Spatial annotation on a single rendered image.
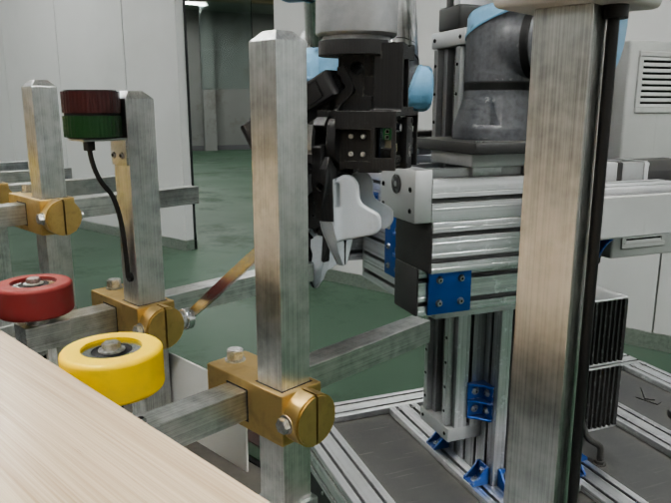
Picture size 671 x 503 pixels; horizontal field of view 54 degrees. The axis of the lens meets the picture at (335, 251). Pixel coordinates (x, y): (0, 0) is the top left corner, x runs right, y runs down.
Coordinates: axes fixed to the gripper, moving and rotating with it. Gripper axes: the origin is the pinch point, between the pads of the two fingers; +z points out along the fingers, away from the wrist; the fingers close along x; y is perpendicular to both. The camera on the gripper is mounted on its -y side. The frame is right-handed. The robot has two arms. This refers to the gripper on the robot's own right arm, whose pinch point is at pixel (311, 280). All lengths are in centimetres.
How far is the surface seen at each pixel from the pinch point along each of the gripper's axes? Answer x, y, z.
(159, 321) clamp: -8.4, -32.1, -2.9
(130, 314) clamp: -4.9, -33.7, -3.4
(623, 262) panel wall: 37, 235, 44
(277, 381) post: -30.0, -33.0, -2.5
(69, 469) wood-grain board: -39, -56, -7
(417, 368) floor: 85, 143, 83
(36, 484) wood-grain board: -39, -58, -7
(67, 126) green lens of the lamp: -4.3, -38.9, -25.0
